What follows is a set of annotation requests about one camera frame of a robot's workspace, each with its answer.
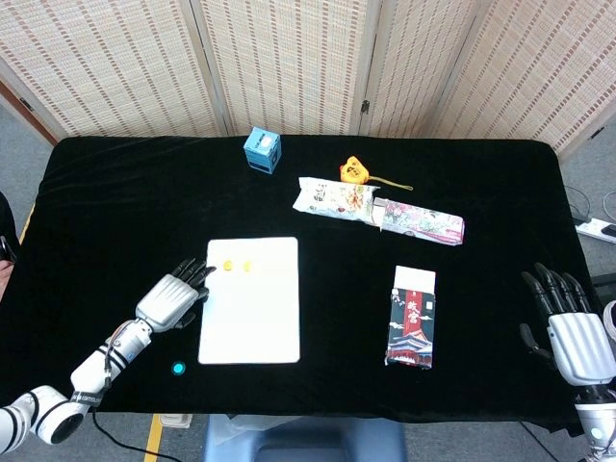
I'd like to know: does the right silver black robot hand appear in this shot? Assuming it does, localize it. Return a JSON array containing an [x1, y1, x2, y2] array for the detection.
[[518, 262, 616, 387]]

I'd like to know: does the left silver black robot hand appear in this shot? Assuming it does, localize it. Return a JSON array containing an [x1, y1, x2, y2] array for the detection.
[[135, 257, 218, 334]]

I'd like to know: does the white magnetic board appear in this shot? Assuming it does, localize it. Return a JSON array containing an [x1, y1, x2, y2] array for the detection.
[[197, 236, 302, 366]]

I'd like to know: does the black velvet tablecloth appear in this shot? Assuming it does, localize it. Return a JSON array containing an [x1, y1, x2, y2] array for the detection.
[[0, 135, 603, 437]]

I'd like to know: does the white power strip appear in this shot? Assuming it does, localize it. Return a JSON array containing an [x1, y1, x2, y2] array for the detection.
[[574, 217, 616, 244]]

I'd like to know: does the dark palace print box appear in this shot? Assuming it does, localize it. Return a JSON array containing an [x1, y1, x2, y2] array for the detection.
[[384, 264, 439, 372]]

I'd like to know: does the person in black clothing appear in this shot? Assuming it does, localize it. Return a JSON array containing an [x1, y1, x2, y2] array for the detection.
[[0, 191, 21, 302]]

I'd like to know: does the small blue cardboard box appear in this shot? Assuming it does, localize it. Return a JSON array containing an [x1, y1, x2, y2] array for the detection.
[[242, 125, 283, 176]]

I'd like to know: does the white peanut snack bag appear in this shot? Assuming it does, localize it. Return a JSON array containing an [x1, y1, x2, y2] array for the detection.
[[291, 175, 382, 224]]

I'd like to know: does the blue plastic stool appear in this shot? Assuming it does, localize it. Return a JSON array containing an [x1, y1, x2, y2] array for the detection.
[[201, 414, 408, 462]]

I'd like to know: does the floral pink long package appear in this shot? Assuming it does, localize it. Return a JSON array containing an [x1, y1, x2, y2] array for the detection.
[[370, 195, 467, 248]]

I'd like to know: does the orange small toy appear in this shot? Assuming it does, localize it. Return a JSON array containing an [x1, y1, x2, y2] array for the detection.
[[339, 154, 416, 193]]

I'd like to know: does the woven folding screen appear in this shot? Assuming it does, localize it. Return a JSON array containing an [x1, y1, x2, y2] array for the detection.
[[0, 0, 616, 155]]

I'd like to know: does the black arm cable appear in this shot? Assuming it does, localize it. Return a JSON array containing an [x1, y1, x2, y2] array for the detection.
[[90, 407, 163, 462]]

